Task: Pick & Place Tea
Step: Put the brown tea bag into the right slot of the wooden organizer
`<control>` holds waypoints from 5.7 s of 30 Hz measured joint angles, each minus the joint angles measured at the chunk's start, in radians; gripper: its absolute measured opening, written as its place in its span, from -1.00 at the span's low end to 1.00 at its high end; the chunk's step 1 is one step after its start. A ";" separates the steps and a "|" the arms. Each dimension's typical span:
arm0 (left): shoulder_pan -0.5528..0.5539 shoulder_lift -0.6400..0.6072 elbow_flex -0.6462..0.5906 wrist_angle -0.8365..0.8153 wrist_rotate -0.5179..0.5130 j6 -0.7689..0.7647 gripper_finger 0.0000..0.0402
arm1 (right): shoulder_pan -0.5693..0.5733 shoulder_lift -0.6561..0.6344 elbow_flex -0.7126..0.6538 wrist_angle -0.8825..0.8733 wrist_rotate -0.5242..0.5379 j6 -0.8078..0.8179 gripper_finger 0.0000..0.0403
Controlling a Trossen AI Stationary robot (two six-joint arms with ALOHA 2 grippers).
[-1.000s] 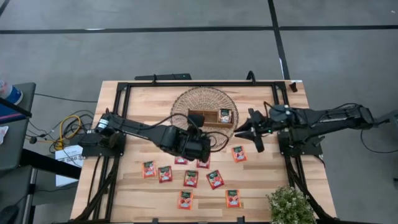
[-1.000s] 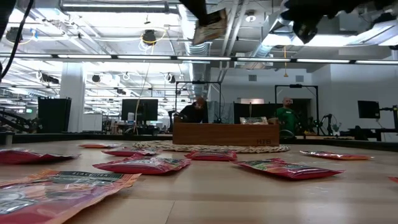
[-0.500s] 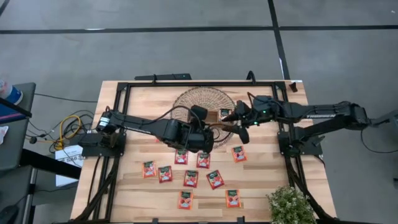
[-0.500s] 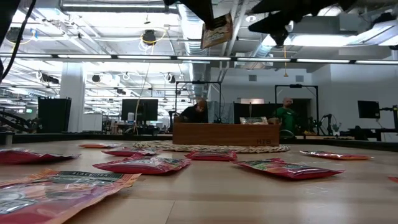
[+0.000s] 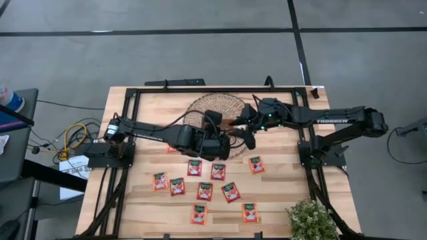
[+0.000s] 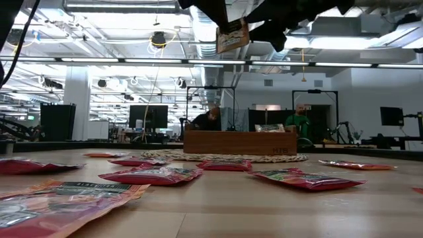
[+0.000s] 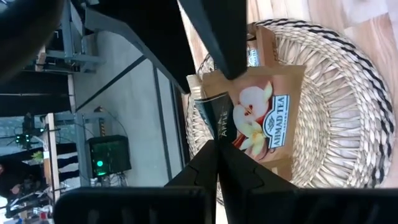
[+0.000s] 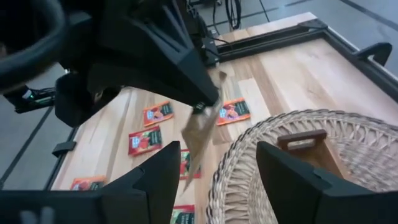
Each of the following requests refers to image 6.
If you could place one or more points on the black ceiling device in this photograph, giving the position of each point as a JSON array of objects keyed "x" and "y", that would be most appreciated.
[
  {"x": 159, "y": 39},
  {"x": 15, "y": 37}
]

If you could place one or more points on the black ceiling spotlight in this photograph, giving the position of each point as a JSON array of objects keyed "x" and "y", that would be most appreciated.
[
  {"x": 182, "y": 83},
  {"x": 102, "y": 83}
]

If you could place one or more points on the black background desk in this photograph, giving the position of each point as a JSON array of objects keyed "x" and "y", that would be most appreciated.
[{"x": 396, "y": 139}]

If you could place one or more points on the round woven placemat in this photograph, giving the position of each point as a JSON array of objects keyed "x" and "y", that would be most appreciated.
[{"x": 165, "y": 155}]

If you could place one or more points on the person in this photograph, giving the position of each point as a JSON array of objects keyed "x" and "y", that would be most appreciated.
[
  {"x": 299, "y": 122},
  {"x": 206, "y": 122}
]

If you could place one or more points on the white column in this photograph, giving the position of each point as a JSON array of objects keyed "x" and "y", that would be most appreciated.
[{"x": 77, "y": 105}]

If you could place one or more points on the grey partition panel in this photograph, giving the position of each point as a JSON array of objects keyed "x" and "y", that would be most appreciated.
[{"x": 239, "y": 119}]

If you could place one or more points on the long light bar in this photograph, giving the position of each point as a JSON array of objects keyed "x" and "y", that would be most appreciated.
[{"x": 148, "y": 61}]

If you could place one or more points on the black computer monitor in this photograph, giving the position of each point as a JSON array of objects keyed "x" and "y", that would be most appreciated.
[
  {"x": 391, "y": 115},
  {"x": 148, "y": 115}
]

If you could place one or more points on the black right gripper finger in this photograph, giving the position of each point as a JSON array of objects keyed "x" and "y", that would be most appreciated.
[
  {"x": 215, "y": 10},
  {"x": 272, "y": 23}
]

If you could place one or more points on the red tea packet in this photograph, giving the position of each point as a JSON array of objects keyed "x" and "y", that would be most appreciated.
[
  {"x": 148, "y": 176},
  {"x": 29, "y": 166},
  {"x": 138, "y": 161},
  {"x": 224, "y": 166},
  {"x": 307, "y": 181}
]

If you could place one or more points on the black partition panel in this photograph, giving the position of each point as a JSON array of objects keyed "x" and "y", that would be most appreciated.
[{"x": 57, "y": 122}]

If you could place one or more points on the black metal rig frame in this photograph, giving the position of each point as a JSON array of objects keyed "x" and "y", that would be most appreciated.
[
  {"x": 211, "y": 87},
  {"x": 314, "y": 91}
]

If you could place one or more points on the wooden tea box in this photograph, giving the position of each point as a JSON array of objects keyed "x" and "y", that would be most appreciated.
[{"x": 238, "y": 142}]

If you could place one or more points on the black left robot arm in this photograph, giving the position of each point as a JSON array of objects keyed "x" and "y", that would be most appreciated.
[{"x": 6, "y": 16}]

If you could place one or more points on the silver ceiling duct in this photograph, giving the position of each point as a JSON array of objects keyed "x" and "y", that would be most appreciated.
[{"x": 208, "y": 49}]

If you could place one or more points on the small background plant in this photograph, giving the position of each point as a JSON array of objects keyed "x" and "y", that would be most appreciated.
[{"x": 357, "y": 135}]

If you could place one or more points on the background black robot arm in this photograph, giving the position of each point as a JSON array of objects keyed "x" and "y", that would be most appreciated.
[
  {"x": 347, "y": 125},
  {"x": 16, "y": 130}
]

